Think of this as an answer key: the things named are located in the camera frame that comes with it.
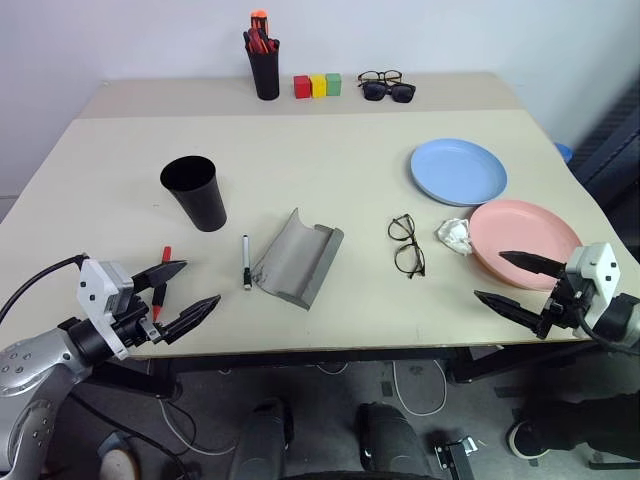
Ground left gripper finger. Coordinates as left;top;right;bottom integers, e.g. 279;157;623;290
158;294;222;346
129;260;189;302

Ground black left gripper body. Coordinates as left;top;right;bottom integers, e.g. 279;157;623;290
112;295;175;350

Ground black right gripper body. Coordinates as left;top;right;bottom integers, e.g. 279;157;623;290
537;272;589;342

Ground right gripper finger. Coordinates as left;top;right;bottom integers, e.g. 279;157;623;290
473;290;544;336
499;250;569;279

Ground red black marker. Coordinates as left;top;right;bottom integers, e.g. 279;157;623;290
151;245;174;324

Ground pink plate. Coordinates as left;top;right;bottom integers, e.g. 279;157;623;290
468;199;584;292

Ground empty black cup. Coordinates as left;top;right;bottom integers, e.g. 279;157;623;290
159;155;228;233

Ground white black marker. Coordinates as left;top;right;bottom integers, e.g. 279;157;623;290
242;234;253;292

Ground crumpled white tissue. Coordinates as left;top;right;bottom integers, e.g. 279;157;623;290
433;217;474;257

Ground blue plate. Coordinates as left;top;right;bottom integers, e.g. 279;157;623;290
410;138;509;207

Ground dark trouser leg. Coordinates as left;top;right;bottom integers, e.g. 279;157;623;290
514;389;640;464

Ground black white shoe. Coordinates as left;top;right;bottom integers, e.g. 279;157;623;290
506;419;552;461

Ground thin black-framed glasses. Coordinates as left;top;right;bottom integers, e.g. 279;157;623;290
387;213;427;279

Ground open grey glasses case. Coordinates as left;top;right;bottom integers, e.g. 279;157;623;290
251;207;345;311

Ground dark ribbed panel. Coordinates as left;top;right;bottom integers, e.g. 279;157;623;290
569;74;640;214

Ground dark rounded shape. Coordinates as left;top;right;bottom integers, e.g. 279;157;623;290
353;402;432;480
228;398;294;480

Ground black pen holder cup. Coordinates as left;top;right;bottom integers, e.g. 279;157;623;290
246;48;281;101

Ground black sunglasses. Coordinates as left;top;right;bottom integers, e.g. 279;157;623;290
360;82;417;105

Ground brown-framed glasses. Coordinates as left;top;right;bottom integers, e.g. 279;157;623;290
357;70;405;86

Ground tall orange-capped pen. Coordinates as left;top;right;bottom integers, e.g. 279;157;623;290
250;9;269;51

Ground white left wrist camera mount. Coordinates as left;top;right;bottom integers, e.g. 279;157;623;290
76;257;136;361

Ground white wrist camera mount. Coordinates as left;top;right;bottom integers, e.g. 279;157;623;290
564;242;622;326
76;257;136;361

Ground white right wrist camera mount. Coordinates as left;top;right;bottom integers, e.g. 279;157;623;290
564;242;622;326

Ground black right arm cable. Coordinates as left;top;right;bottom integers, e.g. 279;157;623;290
572;307;640;357

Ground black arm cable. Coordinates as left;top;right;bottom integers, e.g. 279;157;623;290
0;253;90;326
572;307;640;357

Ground black table frame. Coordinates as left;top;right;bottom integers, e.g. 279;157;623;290
89;342;601;401

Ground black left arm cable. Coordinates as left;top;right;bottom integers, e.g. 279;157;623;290
0;253;90;326

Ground white floor cable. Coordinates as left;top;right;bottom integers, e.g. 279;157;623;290
391;357;449;417
158;398;237;457

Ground black metal bracket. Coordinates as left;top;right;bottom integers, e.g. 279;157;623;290
432;435;480;480

